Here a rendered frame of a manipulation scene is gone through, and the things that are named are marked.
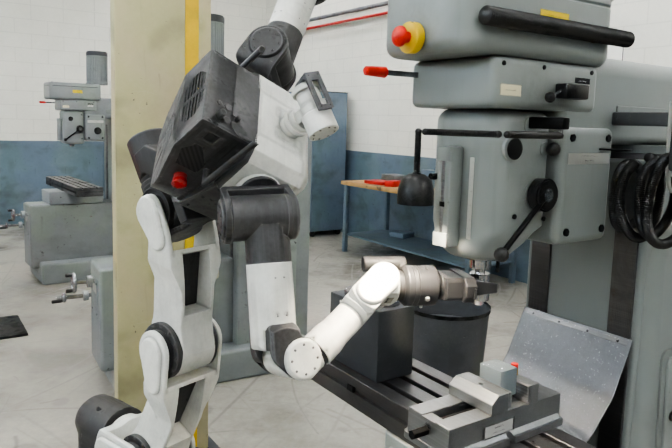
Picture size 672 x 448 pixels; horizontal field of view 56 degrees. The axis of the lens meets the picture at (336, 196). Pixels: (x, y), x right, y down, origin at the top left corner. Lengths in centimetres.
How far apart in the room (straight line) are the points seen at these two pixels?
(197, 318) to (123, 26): 150
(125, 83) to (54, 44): 741
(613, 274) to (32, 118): 910
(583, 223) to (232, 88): 82
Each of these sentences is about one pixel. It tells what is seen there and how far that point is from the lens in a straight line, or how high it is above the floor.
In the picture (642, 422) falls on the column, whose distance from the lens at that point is 178.
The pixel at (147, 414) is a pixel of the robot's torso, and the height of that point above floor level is 82.
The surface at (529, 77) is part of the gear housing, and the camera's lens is 133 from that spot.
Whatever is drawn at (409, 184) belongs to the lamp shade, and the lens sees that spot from 122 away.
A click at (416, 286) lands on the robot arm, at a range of 136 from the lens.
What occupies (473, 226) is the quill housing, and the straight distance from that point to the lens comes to 133.
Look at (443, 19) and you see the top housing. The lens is 123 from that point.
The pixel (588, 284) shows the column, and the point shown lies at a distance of 174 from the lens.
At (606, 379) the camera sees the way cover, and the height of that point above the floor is 100.
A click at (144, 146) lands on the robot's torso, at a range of 163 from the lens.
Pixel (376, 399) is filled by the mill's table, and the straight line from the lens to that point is 164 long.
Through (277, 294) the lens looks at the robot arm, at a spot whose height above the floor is 127.
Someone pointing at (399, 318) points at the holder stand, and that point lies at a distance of 166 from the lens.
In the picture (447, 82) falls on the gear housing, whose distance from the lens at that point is 133.
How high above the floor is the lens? 159
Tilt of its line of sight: 7 degrees down
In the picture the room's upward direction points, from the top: 2 degrees clockwise
